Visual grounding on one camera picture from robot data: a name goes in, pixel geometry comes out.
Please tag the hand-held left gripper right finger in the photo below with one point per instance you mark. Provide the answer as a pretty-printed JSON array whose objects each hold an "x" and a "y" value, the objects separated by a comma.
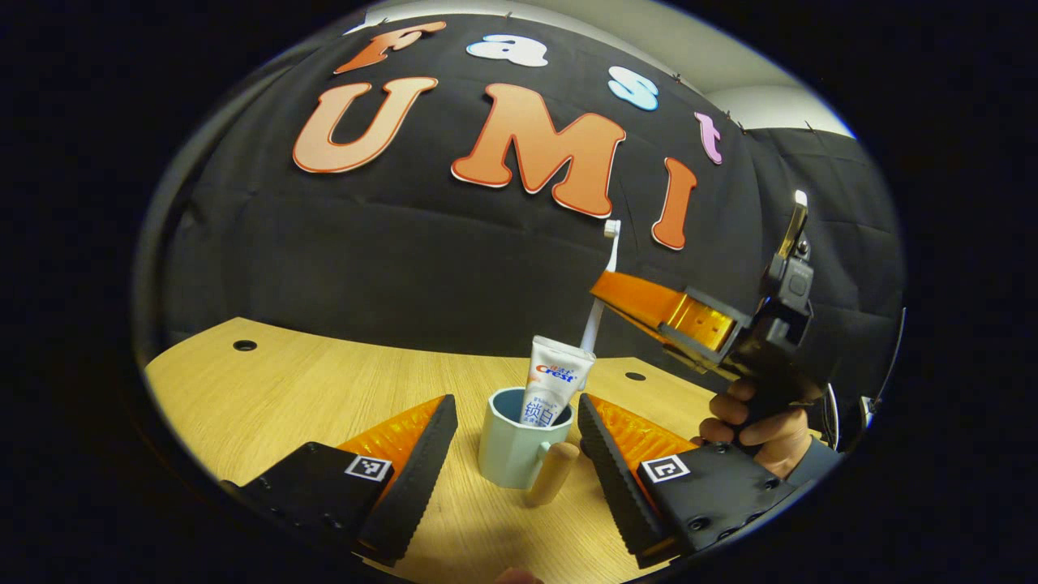
[{"x": 612, "y": 478}]

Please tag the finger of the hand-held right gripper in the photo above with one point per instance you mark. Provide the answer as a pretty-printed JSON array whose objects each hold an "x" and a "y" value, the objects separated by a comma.
[{"x": 649, "y": 300}]

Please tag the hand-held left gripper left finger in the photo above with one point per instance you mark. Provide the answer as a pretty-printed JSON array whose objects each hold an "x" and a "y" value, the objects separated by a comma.
[{"x": 413, "y": 478}]

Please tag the white toothbrush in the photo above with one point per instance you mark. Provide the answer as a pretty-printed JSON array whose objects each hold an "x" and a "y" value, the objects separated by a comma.
[{"x": 594, "y": 324}]

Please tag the white toothpaste tube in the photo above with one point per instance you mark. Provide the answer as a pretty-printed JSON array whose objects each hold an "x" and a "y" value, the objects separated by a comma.
[{"x": 555, "y": 377}]

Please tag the wooden desktop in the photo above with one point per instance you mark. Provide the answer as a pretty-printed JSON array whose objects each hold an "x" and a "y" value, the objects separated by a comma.
[{"x": 324, "y": 405}]

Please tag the black backdrop cloth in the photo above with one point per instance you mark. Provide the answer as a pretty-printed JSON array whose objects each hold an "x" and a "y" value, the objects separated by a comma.
[{"x": 405, "y": 259}]

